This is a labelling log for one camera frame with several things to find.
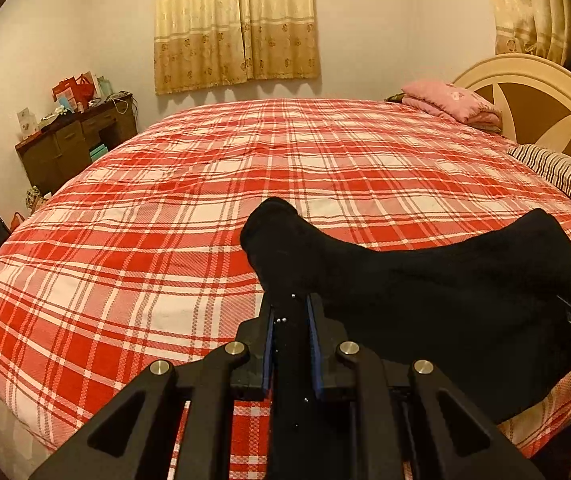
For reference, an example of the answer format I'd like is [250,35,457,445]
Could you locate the black pants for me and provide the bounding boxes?
[240,197,571,422]

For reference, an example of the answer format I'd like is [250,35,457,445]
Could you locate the red plaid bed cover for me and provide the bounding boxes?
[0,100,571,479]

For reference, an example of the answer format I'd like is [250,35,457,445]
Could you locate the striped pillow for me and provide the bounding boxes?
[508,144,571,200]

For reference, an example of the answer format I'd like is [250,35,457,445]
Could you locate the cream wooden headboard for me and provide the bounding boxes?
[453,53,571,155]

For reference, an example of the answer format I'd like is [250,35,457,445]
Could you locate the dark wooden desk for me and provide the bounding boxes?
[15,92,138,194]

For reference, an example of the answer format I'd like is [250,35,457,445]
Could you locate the pink folded blanket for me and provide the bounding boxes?
[401,79,503,133]

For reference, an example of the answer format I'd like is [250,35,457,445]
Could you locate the white greeting card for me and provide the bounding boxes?
[17,107,38,140]

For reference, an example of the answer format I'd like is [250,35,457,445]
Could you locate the red gift bag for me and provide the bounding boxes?
[52,73,95,113]

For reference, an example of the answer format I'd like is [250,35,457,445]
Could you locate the beige patterned window curtain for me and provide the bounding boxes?
[154,0,320,96]

